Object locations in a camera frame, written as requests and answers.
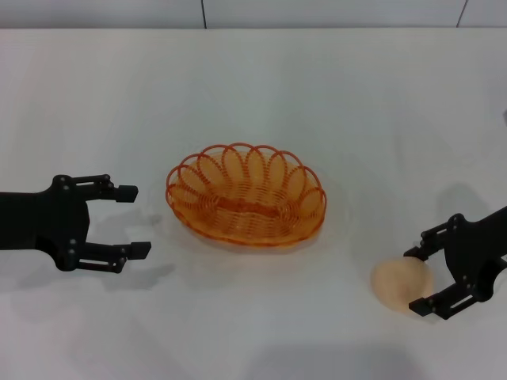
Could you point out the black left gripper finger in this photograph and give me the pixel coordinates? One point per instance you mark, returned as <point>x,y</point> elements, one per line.
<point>126,194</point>
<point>139,250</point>

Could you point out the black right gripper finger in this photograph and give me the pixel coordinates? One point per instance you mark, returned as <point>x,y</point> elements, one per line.
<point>429,241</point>
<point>439,305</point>

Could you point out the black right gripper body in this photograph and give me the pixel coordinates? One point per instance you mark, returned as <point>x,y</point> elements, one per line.
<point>479,245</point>

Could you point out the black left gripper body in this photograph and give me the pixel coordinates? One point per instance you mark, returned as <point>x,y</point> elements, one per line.
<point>39,221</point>

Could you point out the round beige bread bun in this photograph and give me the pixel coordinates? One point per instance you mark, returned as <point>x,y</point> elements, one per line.
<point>396,285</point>

